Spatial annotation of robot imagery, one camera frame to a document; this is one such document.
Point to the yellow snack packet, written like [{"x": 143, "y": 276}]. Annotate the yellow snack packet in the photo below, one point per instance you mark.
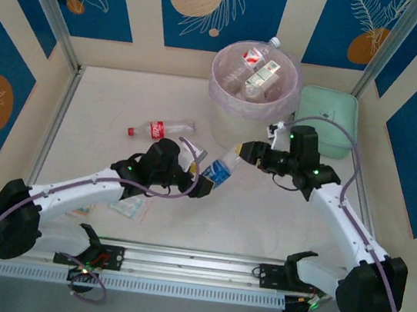
[{"x": 82, "y": 211}]

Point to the blue label water bottle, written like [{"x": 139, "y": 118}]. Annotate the blue label water bottle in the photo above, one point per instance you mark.
[{"x": 217, "y": 170}]

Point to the white trash bin with liner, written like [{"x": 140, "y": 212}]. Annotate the white trash bin with liner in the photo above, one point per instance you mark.
[{"x": 223, "y": 104}]

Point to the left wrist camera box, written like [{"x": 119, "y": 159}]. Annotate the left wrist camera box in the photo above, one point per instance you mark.
[{"x": 198, "y": 155}]

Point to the black controller box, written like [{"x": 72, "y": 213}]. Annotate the black controller box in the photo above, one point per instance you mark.
[
  {"x": 297, "y": 308},
  {"x": 83, "y": 276}
]

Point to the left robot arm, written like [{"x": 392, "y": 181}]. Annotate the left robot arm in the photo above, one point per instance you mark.
[{"x": 70, "y": 198}]

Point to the white waste bin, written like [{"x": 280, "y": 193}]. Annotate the white waste bin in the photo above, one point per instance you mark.
[{"x": 232, "y": 128}]

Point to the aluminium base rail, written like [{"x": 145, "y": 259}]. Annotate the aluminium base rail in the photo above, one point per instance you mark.
[{"x": 193, "y": 266}]

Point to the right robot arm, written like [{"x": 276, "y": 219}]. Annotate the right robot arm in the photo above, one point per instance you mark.
[{"x": 333, "y": 224}]

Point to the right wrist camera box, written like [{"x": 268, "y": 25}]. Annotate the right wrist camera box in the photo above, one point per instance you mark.
[{"x": 276, "y": 134}]

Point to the clear plastic pouch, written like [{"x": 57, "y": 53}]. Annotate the clear plastic pouch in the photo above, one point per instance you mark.
[{"x": 129, "y": 207}]

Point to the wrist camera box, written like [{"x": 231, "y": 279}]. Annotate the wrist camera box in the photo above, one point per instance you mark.
[
  {"x": 276, "y": 134},
  {"x": 198, "y": 155}
]

